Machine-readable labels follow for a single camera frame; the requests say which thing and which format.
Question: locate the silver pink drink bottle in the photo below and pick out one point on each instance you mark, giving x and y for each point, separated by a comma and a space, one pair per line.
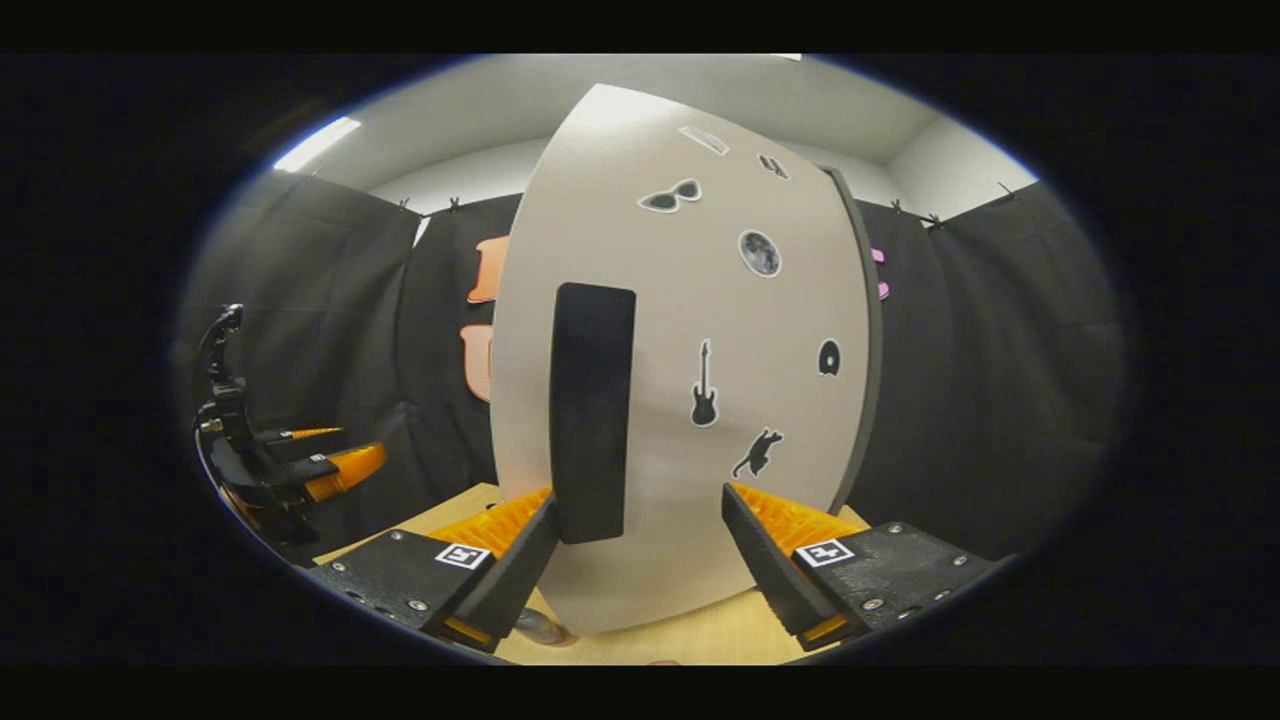
543, 626

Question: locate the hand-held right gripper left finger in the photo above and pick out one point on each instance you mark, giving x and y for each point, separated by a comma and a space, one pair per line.
510, 580

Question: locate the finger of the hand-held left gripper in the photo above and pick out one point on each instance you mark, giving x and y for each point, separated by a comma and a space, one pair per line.
345, 468
300, 436

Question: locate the grey cabinet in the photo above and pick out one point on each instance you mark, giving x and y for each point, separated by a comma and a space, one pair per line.
868, 350

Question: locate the white cabinet door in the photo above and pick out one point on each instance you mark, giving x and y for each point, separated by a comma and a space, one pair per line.
680, 300

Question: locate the black backdrop cloth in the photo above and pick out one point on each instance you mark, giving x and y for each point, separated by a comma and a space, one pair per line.
1000, 380

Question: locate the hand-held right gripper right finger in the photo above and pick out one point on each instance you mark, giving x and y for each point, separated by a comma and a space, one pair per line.
765, 570

